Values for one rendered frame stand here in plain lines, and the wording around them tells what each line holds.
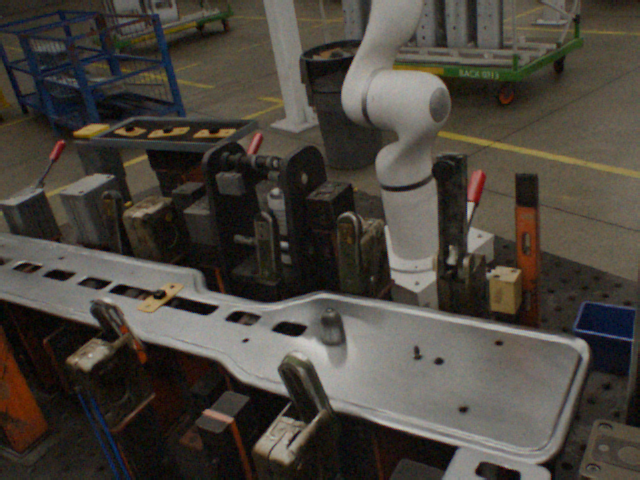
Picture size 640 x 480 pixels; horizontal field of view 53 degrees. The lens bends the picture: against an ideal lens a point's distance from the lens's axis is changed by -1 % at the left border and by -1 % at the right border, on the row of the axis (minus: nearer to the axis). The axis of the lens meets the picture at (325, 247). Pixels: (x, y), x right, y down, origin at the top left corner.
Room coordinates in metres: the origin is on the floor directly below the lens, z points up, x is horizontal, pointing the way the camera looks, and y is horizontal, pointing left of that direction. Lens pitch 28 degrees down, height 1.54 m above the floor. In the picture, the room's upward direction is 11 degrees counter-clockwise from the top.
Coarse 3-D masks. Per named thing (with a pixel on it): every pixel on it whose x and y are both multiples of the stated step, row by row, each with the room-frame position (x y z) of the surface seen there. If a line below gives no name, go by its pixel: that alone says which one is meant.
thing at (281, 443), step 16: (288, 416) 0.56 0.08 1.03; (320, 416) 0.54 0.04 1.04; (272, 432) 0.53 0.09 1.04; (288, 432) 0.52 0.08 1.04; (304, 432) 0.52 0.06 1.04; (320, 432) 0.53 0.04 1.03; (256, 448) 0.51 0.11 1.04; (272, 448) 0.50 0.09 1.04; (288, 448) 0.50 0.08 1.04; (304, 448) 0.50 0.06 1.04; (320, 448) 0.52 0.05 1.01; (256, 464) 0.51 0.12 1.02; (272, 464) 0.49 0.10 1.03; (288, 464) 0.48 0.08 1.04; (304, 464) 0.50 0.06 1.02; (320, 464) 0.52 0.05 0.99; (336, 464) 0.54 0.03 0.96
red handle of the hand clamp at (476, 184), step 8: (472, 176) 0.87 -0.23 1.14; (480, 176) 0.86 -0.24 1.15; (472, 184) 0.86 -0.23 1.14; (480, 184) 0.85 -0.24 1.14; (472, 192) 0.84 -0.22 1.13; (480, 192) 0.85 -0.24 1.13; (472, 200) 0.83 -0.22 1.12; (472, 208) 0.83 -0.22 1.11; (472, 216) 0.82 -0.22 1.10; (456, 248) 0.78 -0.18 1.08; (448, 256) 0.78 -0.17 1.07; (456, 256) 0.77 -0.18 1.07; (448, 264) 0.77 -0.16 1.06; (456, 264) 0.77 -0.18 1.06
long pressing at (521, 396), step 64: (0, 256) 1.24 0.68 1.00; (64, 256) 1.17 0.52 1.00; (128, 256) 1.11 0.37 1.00; (128, 320) 0.88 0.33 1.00; (192, 320) 0.85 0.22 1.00; (384, 320) 0.76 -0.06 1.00; (448, 320) 0.73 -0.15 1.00; (256, 384) 0.67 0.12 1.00; (384, 384) 0.62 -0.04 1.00; (448, 384) 0.60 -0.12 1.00; (512, 384) 0.58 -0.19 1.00; (576, 384) 0.56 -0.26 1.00; (512, 448) 0.49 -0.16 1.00
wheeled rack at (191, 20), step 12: (204, 0) 10.95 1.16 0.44; (108, 12) 9.33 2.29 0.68; (204, 12) 10.71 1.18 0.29; (216, 12) 10.33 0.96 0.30; (228, 12) 10.28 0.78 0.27; (168, 24) 9.92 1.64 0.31; (180, 24) 9.92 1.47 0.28; (192, 24) 9.92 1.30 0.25; (204, 24) 10.96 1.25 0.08; (228, 24) 10.39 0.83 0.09; (120, 36) 9.57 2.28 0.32; (144, 36) 9.51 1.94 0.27; (204, 36) 10.19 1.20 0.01; (120, 48) 9.37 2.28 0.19
